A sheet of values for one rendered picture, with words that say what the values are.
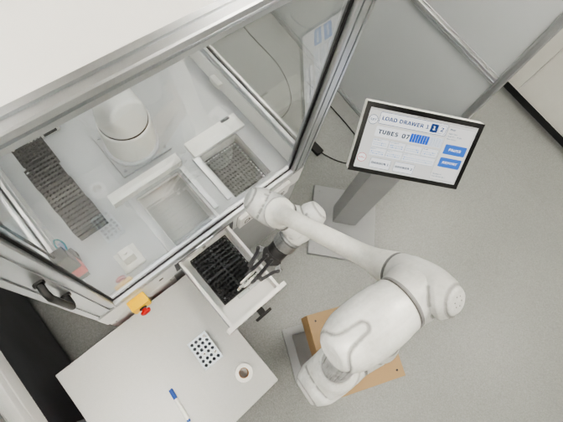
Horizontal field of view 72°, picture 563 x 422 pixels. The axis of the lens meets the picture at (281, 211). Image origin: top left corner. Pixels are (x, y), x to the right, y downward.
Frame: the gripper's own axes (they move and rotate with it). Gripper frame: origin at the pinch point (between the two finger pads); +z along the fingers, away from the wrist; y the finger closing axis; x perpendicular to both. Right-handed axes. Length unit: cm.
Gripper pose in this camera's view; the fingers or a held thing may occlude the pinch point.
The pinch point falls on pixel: (249, 279)
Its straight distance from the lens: 153.8
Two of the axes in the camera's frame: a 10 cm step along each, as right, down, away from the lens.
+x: -4.4, 1.5, -8.9
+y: -6.5, -7.3, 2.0
